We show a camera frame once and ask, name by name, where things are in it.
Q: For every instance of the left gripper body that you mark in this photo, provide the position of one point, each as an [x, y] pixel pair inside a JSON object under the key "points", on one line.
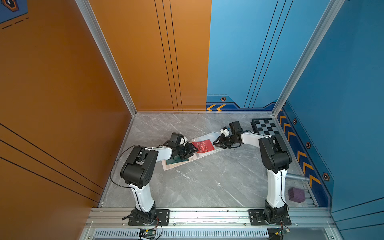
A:
{"points": [[185, 151]]}

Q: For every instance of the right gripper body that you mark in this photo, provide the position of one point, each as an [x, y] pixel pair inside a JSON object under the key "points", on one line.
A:
{"points": [[226, 141]]}

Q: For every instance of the green card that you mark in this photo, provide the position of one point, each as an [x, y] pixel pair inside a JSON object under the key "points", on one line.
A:
{"points": [[176, 160]]}

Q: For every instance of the pink photo album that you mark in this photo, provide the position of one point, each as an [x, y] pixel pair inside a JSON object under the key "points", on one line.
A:
{"points": [[211, 136]]}

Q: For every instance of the red money card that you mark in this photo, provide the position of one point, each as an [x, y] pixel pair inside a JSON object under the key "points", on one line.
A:
{"points": [[203, 147]]}

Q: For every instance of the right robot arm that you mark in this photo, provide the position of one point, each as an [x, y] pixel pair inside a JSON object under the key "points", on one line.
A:
{"points": [[276, 159]]}

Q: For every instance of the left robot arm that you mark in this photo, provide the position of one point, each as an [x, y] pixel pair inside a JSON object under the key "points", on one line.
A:
{"points": [[138, 171]]}

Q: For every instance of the black white chessboard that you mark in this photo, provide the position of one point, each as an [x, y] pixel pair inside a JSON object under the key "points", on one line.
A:
{"points": [[264, 127]]}

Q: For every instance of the silver microphone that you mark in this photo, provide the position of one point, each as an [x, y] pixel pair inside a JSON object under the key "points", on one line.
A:
{"points": [[297, 177]]}

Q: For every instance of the purple cube box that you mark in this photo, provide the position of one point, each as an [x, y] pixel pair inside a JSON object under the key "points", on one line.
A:
{"points": [[297, 195]]}

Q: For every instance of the left green circuit board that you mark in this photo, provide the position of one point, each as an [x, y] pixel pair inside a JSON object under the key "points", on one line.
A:
{"points": [[147, 234]]}

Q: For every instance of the green circuit board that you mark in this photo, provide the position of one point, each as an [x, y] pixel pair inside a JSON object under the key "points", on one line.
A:
{"points": [[282, 233], [147, 234]]}

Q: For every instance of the right green circuit board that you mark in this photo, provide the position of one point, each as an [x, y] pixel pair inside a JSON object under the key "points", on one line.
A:
{"points": [[282, 233]]}

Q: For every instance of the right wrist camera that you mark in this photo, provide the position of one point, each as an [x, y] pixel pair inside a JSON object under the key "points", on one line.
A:
{"points": [[235, 129]]}

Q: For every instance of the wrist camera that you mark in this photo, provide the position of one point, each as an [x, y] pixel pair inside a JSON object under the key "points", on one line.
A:
{"points": [[176, 139], [235, 129]]}

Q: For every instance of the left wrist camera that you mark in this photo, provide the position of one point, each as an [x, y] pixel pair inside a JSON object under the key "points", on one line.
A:
{"points": [[176, 139]]}

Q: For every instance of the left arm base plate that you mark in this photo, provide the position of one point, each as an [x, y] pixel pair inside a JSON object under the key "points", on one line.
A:
{"points": [[162, 217]]}

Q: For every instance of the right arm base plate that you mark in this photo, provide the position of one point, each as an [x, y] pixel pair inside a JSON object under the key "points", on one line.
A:
{"points": [[255, 217]]}

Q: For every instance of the aluminium front rail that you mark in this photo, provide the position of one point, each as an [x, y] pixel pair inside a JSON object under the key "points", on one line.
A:
{"points": [[211, 218]]}

